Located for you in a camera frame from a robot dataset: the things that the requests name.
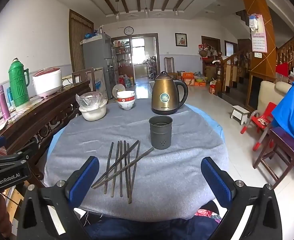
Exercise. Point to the brown door curtain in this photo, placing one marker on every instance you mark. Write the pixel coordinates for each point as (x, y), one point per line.
(79, 42)

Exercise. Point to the grey metal chopstick holder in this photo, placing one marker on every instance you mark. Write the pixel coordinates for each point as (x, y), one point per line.
(160, 135)

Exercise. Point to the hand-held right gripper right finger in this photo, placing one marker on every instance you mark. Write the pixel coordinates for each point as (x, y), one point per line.
(215, 181)

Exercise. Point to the grey refrigerator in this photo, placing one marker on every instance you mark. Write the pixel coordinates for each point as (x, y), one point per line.
(95, 52)

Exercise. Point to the grey tablecloth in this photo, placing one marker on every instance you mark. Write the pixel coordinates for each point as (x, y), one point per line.
(177, 170)

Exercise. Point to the wooden stool purple cushion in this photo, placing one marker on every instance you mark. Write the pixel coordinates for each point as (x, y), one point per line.
(282, 142)

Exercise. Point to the brown high-back wooden chair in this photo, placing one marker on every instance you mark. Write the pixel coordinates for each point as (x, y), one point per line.
(170, 66)

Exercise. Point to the small white step stool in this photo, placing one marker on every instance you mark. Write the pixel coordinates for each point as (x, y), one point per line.
(240, 113)

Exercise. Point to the round wall clock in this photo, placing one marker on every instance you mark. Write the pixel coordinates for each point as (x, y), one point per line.
(128, 30)

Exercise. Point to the white rice cooker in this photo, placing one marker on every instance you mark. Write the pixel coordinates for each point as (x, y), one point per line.
(48, 81)

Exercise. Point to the wooden stair railing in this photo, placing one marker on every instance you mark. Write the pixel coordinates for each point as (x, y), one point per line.
(288, 52)

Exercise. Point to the group of dark chopsticks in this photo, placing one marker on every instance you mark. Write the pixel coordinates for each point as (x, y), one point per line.
(121, 170)

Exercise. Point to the blue water jug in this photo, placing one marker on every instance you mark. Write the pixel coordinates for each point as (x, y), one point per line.
(128, 81)

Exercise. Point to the purple water bottle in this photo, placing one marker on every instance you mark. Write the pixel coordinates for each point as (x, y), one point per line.
(3, 102)

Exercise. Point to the blue jacket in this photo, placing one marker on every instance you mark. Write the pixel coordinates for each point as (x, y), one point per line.
(291, 110)

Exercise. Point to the orange wooden pillar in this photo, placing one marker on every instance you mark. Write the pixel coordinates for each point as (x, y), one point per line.
(258, 2)

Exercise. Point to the beige sofa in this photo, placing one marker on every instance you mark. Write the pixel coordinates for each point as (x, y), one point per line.
(267, 92)

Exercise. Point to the pendant ceiling lamp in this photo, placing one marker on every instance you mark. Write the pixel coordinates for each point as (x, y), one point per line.
(117, 15)
(176, 10)
(145, 11)

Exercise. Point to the dark wooden sideboard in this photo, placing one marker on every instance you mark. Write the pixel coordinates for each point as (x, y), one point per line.
(31, 120)

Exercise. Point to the gold electric kettle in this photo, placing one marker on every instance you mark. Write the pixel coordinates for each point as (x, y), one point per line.
(165, 95)

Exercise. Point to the dark wooden chair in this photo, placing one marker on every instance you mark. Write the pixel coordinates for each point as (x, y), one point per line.
(83, 78)

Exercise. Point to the light blue table cover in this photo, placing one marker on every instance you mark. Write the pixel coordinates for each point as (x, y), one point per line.
(213, 123)

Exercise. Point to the framed wall picture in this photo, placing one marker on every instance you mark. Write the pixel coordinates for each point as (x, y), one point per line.
(181, 39)

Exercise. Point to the pink wall calendar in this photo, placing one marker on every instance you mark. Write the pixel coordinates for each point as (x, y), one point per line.
(259, 38)

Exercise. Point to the green thermos flask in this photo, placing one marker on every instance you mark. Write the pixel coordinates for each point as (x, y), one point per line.
(18, 85)

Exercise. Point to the white plastic basin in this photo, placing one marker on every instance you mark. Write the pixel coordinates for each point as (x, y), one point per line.
(93, 113)

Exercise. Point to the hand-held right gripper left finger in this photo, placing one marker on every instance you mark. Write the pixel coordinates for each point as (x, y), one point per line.
(83, 178)

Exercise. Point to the person's dark blue clothing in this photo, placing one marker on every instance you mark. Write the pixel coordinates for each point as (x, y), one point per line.
(149, 230)

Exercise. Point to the orange cardboard box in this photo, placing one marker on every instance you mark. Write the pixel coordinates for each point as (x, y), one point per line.
(188, 76)

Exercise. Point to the red plastic child chair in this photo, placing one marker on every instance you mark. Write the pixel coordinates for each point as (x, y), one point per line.
(261, 122)

